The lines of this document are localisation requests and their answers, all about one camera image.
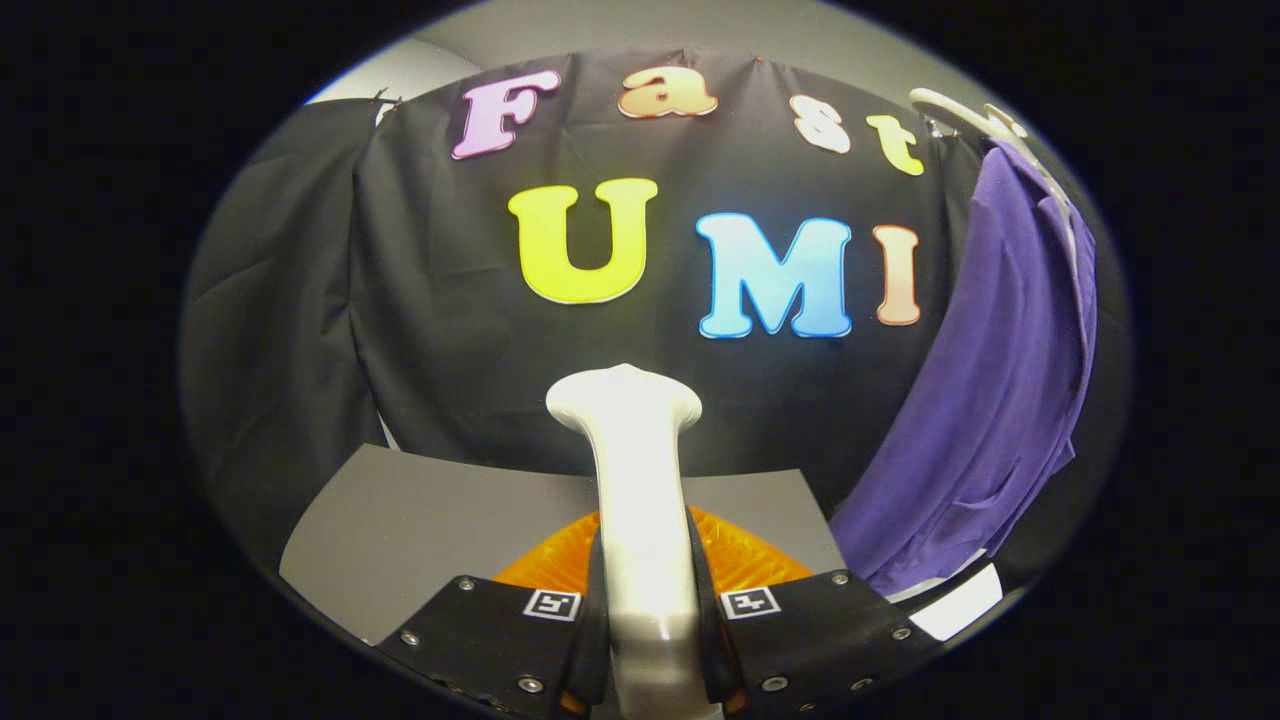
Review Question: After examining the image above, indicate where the grey cabinet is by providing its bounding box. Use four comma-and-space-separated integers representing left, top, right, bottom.
280, 445, 847, 647

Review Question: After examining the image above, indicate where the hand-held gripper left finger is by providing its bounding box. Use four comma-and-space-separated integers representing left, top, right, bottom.
375, 512, 613, 719

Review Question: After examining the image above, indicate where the white plastic clothes hanger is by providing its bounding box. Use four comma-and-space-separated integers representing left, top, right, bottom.
910, 88, 1077, 216

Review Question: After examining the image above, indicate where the purple corduroy jacket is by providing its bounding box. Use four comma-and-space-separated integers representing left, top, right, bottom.
830, 140, 1099, 598

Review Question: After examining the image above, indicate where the white garment steamer head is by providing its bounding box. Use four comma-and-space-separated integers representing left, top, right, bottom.
545, 365, 704, 720

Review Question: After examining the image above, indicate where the white flat sheet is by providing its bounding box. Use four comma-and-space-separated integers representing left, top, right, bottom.
905, 563, 1004, 642

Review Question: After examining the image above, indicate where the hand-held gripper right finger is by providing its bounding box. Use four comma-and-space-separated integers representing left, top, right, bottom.
686, 508, 946, 719

